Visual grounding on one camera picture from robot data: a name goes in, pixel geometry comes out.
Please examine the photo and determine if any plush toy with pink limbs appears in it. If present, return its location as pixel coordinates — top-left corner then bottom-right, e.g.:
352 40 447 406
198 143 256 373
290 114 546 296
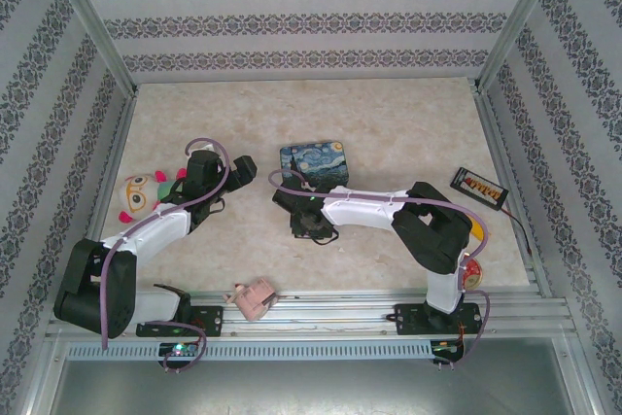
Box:
116 169 189 226

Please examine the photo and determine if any pink toy figure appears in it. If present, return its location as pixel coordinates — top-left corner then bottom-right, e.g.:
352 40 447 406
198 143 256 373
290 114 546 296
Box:
222 277 279 323

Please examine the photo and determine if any yellow plastic item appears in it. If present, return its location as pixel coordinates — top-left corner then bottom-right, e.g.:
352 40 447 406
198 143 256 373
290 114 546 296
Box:
467 217 492 242

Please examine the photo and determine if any small circuit board with LED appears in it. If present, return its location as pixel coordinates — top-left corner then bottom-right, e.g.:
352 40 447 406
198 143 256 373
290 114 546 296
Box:
158 340 201 363
431 339 466 363

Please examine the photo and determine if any red round tape roll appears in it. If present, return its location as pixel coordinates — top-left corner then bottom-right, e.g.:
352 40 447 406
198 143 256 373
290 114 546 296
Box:
459 254 485 288

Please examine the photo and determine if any black box with orange print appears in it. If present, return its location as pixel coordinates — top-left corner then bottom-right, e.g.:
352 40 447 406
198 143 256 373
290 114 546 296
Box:
450 166 510 212

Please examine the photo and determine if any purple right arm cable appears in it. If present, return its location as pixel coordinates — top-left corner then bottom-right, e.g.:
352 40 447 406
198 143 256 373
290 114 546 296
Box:
268 169 492 370

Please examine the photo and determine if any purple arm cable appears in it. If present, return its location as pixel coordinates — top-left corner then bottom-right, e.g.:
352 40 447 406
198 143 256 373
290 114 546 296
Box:
99 137 232 373
268 169 492 370

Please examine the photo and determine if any wide aluminium base rail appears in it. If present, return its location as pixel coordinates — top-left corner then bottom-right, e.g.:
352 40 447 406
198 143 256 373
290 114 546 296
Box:
46 288 579 341

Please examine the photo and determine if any aluminium side rail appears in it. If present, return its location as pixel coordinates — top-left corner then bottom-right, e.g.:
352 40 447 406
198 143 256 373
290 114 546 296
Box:
65 88 142 302
473 86 555 297

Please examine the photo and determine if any grey slotted cable duct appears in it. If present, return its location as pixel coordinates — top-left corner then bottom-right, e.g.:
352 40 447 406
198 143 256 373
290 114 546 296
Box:
65 340 433 362

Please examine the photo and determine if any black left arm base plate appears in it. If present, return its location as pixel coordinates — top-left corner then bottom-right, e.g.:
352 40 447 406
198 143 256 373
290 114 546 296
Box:
135 305 225 338

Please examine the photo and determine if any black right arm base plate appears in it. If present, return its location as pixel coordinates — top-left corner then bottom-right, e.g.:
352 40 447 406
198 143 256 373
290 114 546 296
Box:
393 302 485 337

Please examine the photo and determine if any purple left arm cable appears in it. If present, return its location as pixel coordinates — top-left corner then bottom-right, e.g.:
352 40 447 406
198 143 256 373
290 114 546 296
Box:
99 137 232 373

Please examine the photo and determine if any aluminium frame post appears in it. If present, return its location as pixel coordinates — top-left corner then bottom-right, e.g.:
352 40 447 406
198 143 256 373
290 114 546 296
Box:
475 0 570 95
38 0 140 95

